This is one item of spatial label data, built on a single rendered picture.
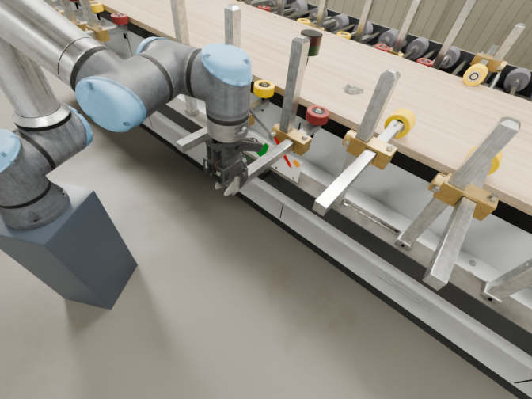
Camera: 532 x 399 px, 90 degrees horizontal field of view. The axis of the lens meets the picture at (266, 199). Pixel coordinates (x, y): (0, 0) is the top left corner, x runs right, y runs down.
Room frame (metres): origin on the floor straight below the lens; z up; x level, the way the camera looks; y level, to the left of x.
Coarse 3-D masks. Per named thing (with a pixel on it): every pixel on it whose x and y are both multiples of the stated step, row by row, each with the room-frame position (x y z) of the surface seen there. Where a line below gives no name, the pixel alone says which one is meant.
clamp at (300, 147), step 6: (276, 126) 0.79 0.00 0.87; (276, 132) 0.77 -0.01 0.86; (282, 132) 0.75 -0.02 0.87; (294, 132) 0.76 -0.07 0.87; (300, 132) 0.77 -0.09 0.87; (276, 138) 0.76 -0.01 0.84; (282, 138) 0.75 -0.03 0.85; (288, 138) 0.74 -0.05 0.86; (294, 138) 0.73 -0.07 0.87; (300, 138) 0.74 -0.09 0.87; (294, 144) 0.72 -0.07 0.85; (300, 144) 0.71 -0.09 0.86; (306, 144) 0.72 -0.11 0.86; (294, 150) 0.72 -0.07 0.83; (300, 150) 0.71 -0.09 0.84; (306, 150) 0.73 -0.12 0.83
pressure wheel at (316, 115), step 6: (312, 108) 0.87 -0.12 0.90; (318, 108) 0.86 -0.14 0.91; (324, 108) 0.88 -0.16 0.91; (306, 114) 0.85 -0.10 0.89; (312, 114) 0.83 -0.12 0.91; (318, 114) 0.84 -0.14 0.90; (324, 114) 0.84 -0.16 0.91; (312, 120) 0.82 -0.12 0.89; (318, 120) 0.82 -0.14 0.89; (324, 120) 0.83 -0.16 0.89
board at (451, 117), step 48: (96, 0) 1.78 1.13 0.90; (144, 0) 1.90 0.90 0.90; (192, 0) 2.04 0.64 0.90; (288, 48) 1.42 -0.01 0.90; (336, 48) 1.51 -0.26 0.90; (336, 96) 1.00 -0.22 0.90; (432, 96) 1.11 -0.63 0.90; (480, 96) 1.17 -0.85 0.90; (432, 144) 0.75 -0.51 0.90; (528, 144) 0.83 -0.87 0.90; (528, 192) 0.58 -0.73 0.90
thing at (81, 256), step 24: (72, 192) 0.59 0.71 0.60; (0, 216) 0.46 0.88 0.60; (72, 216) 0.50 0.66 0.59; (96, 216) 0.57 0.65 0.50; (0, 240) 0.39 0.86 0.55; (24, 240) 0.38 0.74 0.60; (48, 240) 0.39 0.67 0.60; (72, 240) 0.45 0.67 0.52; (96, 240) 0.52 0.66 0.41; (120, 240) 0.61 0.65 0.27; (24, 264) 0.40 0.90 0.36; (48, 264) 0.38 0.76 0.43; (72, 264) 0.39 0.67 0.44; (96, 264) 0.46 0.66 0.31; (120, 264) 0.54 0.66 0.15; (72, 288) 0.38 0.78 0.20; (96, 288) 0.39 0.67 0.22; (120, 288) 0.47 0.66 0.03
